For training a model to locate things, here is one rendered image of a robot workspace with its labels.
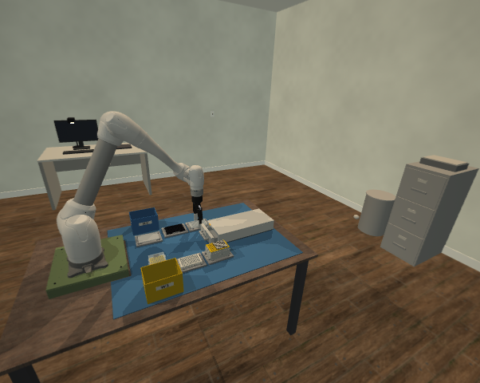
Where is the blue bin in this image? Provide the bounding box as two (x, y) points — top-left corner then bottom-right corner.
(129, 207), (159, 235)

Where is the blue bench mat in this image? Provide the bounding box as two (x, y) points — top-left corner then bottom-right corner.
(108, 203), (303, 320)

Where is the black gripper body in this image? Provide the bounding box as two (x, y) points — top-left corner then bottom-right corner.
(191, 196), (203, 209)

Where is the yellow open-top bin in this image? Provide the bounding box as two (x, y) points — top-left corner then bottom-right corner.
(141, 258), (184, 304)

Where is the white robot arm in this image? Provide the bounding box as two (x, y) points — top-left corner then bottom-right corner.
(57, 111), (204, 278)

